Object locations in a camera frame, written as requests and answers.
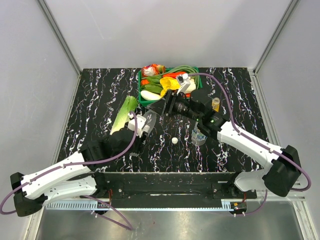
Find orange white toy vegetable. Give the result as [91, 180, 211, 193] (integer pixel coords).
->
[141, 63, 166, 77]

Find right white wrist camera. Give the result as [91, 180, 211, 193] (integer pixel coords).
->
[176, 73, 191, 94]

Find green toy long beans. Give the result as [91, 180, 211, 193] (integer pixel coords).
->
[157, 65, 203, 89]

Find green plastic basket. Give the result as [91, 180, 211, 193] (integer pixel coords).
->
[138, 69, 194, 107]

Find red toy chili pepper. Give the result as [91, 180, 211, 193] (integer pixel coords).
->
[162, 71, 186, 79]

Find aluminium slotted rail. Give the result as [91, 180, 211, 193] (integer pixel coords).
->
[45, 195, 242, 211]

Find clear cola bottle red label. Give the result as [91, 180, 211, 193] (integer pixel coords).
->
[142, 110, 157, 135]

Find yellow white toy cabbage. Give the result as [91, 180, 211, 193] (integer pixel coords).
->
[159, 77, 196, 97]

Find green toy bok choy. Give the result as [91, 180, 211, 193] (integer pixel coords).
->
[140, 76, 163, 94]

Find small orange toy carrot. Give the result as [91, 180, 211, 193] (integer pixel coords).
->
[140, 79, 150, 86]

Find yellow juice bottle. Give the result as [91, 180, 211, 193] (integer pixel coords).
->
[212, 97, 221, 112]

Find white toy radish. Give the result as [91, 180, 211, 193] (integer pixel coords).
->
[140, 90, 162, 101]

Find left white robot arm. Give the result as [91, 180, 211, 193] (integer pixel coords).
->
[10, 127, 149, 217]

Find clear water bottle white cap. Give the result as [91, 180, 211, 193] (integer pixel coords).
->
[191, 123, 207, 147]

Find toy napa cabbage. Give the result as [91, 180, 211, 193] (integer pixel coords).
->
[110, 95, 138, 135]

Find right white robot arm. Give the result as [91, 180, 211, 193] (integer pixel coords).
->
[147, 89, 301, 198]

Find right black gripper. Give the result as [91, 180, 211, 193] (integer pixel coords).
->
[147, 89, 202, 122]

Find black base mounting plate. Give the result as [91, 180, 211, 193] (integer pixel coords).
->
[92, 172, 257, 201]

